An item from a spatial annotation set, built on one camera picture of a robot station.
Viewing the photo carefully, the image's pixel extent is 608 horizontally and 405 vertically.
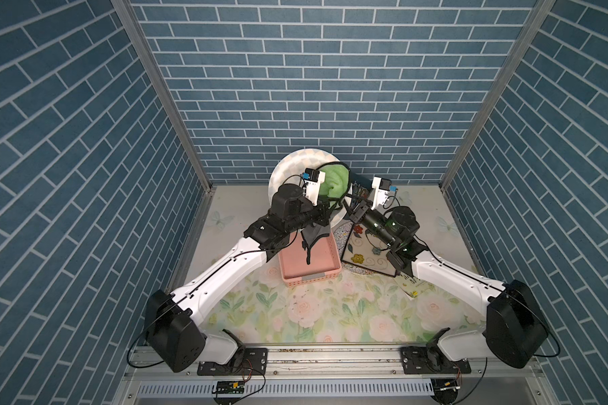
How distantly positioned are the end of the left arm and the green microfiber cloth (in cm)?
7

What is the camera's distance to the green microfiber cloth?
0.69 metres

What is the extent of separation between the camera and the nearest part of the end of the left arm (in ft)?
2.07
